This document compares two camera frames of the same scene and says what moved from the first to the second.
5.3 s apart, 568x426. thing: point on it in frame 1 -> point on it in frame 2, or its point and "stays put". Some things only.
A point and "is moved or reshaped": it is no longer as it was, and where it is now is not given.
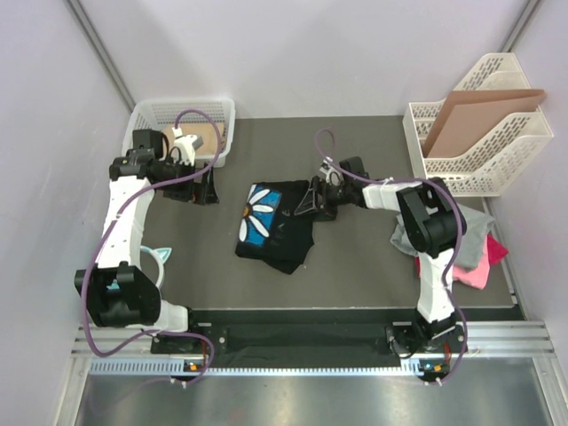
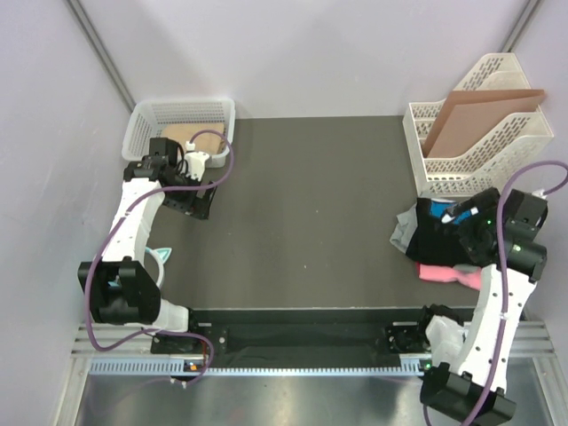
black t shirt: (269, 227) is moved or reshaped
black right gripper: (319, 188) -> (489, 204)
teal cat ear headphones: (161, 255) stays put
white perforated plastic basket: (160, 114) stays put
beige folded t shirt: (206, 131) stays put
